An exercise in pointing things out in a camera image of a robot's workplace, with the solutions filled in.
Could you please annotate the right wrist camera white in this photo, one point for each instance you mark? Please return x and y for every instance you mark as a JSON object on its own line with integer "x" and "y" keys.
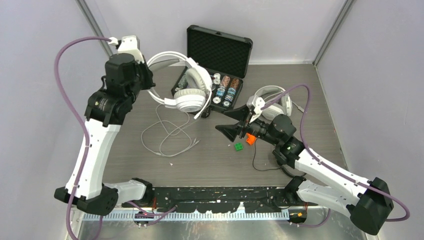
{"x": 254, "y": 105}

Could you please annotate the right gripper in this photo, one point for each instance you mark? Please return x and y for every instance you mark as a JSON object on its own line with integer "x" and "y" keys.
{"x": 231, "y": 131}

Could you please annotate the green toy brick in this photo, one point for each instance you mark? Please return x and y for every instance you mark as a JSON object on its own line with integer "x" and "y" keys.
{"x": 238, "y": 146}

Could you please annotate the white gaming headset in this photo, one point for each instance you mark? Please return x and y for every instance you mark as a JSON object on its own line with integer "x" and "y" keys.
{"x": 282, "y": 106}

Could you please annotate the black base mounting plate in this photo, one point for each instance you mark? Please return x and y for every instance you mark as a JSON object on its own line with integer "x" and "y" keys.
{"x": 219, "y": 200}

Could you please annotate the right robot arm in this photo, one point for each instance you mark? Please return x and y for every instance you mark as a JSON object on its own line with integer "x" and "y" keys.
{"x": 365, "y": 202}

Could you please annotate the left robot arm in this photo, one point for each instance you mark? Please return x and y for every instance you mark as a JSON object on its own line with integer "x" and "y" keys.
{"x": 125, "y": 76}

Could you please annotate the black headphones with cable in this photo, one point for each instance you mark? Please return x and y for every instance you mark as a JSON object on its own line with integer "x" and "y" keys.
{"x": 262, "y": 163}

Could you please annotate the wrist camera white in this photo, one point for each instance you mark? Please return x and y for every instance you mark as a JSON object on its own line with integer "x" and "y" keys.
{"x": 131, "y": 45}
{"x": 254, "y": 105}

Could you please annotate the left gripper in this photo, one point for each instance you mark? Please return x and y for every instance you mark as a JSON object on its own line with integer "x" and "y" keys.
{"x": 149, "y": 82}

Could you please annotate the black poker chip case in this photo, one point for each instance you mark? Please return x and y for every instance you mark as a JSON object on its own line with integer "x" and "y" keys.
{"x": 226, "y": 58}

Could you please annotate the orange toy brick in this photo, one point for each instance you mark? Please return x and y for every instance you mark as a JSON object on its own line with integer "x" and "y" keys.
{"x": 251, "y": 139}

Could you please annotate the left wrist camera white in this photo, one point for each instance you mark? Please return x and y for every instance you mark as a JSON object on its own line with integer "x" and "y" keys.
{"x": 131, "y": 45}

